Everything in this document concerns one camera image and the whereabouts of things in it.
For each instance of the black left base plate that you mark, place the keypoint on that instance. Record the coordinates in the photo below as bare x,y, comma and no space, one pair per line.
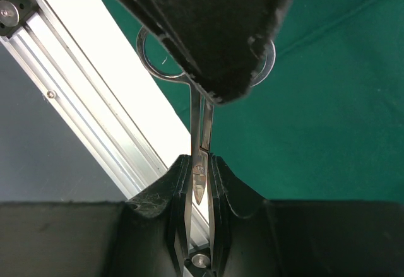
15,13

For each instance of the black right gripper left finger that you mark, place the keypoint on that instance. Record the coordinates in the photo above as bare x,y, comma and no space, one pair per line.
147,235

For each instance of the aluminium front rail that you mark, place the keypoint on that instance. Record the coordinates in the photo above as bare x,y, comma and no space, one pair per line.
77,56

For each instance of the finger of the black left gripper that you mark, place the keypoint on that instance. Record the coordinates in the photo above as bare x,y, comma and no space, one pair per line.
218,43

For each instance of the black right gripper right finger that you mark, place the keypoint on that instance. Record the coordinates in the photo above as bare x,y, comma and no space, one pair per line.
254,236

